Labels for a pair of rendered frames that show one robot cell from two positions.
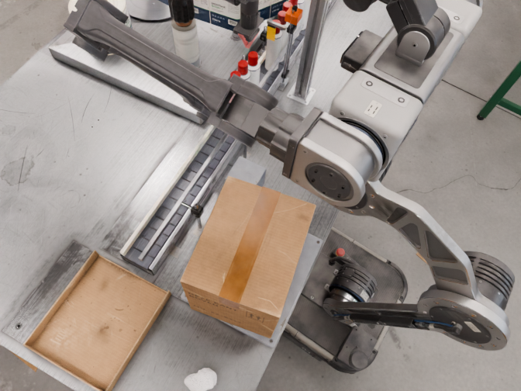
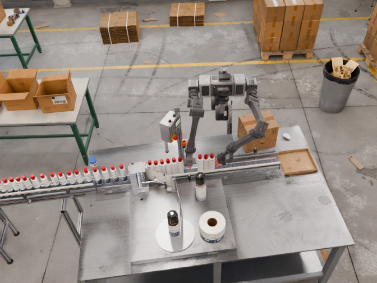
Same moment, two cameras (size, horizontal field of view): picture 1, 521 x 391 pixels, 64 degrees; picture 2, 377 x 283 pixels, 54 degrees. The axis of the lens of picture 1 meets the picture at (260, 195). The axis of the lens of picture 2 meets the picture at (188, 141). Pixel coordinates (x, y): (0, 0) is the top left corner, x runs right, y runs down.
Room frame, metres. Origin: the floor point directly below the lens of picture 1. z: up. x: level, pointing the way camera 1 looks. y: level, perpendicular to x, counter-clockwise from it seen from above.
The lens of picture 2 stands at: (2.01, 1.94, 3.45)
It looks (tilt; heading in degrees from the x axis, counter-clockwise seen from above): 46 degrees down; 245
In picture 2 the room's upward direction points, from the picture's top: 4 degrees counter-clockwise
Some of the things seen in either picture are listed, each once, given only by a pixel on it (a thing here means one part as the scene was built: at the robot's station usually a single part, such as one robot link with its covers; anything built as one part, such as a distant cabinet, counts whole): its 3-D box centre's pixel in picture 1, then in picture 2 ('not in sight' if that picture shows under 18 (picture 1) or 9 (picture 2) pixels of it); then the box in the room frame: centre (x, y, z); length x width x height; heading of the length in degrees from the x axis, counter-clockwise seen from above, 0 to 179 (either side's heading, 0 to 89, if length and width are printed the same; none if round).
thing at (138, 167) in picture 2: not in sight; (136, 167); (1.56, -0.02, 1.14); 0.14 x 0.11 x 0.01; 159
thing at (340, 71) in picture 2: not in sight; (343, 73); (-1.53, -0.69, 0.50); 0.42 x 0.41 x 0.28; 152
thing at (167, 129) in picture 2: not in sight; (170, 127); (1.20, -0.08, 1.38); 0.17 x 0.10 x 0.19; 34
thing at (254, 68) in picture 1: (252, 77); (200, 163); (1.03, 0.08, 0.98); 0.05 x 0.05 x 0.20
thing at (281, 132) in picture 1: (285, 135); (252, 92); (0.45, -0.03, 1.45); 0.09 x 0.08 x 0.12; 152
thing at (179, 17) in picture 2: not in sight; (187, 14); (-0.90, -3.91, 0.11); 0.65 x 0.54 x 0.22; 149
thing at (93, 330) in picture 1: (101, 318); (296, 161); (0.21, 0.40, 0.85); 0.30 x 0.26 x 0.04; 159
